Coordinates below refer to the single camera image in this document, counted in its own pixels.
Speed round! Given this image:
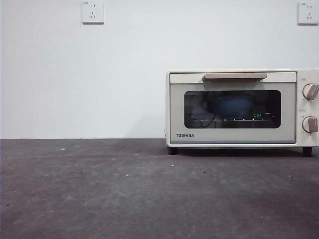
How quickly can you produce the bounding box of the metal wire oven rack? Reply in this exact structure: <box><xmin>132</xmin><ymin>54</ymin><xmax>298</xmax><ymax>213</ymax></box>
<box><xmin>191</xmin><ymin>117</ymin><xmax>275</xmax><ymax>122</ymax></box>

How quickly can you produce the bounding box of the glass oven door beige handle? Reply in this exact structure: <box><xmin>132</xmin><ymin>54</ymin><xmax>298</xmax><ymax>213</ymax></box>
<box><xmin>169</xmin><ymin>71</ymin><xmax>298</xmax><ymax>144</ymax></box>

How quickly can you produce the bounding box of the cream and beige oven knob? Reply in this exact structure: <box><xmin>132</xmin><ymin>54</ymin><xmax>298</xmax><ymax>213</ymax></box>
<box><xmin>302</xmin><ymin>116</ymin><xmax>319</xmax><ymax>133</ymax></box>
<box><xmin>302</xmin><ymin>83</ymin><xmax>319</xmax><ymax>101</ymax></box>

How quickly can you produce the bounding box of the blue ribbed bowl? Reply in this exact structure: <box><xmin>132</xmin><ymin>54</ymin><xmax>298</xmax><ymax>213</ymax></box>
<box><xmin>211</xmin><ymin>94</ymin><xmax>251</xmax><ymax>118</ymax></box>

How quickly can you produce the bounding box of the cream Toshiba toaster oven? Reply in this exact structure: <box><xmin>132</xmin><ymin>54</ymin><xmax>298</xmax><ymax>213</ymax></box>
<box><xmin>166</xmin><ymin>69</ymin><xmax>319</xmax><ymax>157</ymax></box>

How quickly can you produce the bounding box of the white wall socket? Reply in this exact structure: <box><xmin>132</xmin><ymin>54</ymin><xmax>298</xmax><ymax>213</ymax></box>
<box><xmin>297</xmin><ymin>2</ymin><xmax>319</xmax><ymax>25</ymax></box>
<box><xmin>82</xmin><ymin>0</ymin><xmax>105</xmax><ymax>25</ymax></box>

